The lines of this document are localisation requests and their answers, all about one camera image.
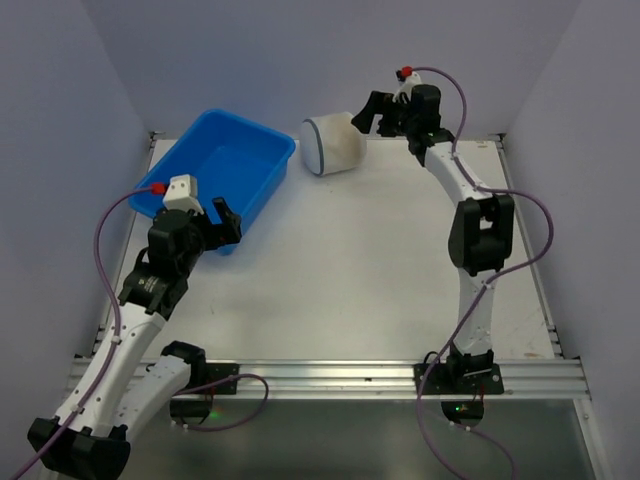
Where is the blue plastic bin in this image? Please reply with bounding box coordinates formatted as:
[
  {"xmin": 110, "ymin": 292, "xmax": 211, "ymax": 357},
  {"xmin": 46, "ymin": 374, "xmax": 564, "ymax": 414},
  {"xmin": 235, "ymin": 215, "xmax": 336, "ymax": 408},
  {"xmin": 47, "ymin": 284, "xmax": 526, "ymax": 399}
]
[{"xmin": 136, "ymin": 109, "xmax": 296, "ymax": 233}]

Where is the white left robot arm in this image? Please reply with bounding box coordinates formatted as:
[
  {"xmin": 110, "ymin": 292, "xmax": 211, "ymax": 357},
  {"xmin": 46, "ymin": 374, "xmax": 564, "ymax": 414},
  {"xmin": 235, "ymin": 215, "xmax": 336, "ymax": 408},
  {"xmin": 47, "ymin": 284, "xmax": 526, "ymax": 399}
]
[{"xmin": 27, "ymin": 197, "xmax": 242, "ymax": 479}]

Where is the aluminium front rail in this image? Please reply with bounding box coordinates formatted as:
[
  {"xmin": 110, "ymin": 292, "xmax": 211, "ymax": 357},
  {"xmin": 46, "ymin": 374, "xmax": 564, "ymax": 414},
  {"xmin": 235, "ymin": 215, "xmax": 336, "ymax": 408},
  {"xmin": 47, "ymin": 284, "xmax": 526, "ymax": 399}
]
[{"xmin": 235, "ymin": 359, "xmax": 590, "ymax": 400}]

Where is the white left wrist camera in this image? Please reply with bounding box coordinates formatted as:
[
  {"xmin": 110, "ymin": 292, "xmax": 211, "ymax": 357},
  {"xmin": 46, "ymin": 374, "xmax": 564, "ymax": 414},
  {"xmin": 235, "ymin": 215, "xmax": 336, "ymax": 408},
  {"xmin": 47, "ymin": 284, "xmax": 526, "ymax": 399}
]
[{"xmin": 162, "ymin": 174, "xmax": 204, "ymax": 214}]

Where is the white mesh laundry bag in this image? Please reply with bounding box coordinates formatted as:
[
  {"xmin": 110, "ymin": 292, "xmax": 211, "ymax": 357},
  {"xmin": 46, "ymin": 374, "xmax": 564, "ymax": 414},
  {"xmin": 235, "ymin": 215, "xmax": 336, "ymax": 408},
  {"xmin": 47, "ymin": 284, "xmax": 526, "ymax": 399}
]
[{"xmin": 299, "ymin": 112, "xmax": 367, "ymax": 177}]

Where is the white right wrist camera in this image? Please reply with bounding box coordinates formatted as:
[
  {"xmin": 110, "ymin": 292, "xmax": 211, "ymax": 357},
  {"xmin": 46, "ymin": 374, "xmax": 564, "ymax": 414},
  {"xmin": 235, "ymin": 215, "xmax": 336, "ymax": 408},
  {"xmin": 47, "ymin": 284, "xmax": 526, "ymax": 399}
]
[{"xmin": 393, "ymin": 67, "xmax": 423, "ymax": 104}]

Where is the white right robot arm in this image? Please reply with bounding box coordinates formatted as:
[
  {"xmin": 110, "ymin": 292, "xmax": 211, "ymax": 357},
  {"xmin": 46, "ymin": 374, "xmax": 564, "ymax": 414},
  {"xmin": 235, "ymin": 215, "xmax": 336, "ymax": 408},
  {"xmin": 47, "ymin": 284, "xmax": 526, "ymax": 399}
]
[{"xmin": 352, "ymin": 84, "xmax": 515, "ymax": 395}]

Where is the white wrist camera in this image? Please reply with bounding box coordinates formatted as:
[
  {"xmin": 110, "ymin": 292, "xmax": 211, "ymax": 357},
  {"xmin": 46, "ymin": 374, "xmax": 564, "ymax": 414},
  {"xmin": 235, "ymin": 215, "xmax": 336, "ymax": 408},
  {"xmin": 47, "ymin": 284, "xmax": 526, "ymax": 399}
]
[
  {"xmin": 162, "ymin": 174, "xmax": 204, "ymax": 214},
  {"xmin": 393, "ymin": 67, "xmax": 423, "ymax": 104}
]

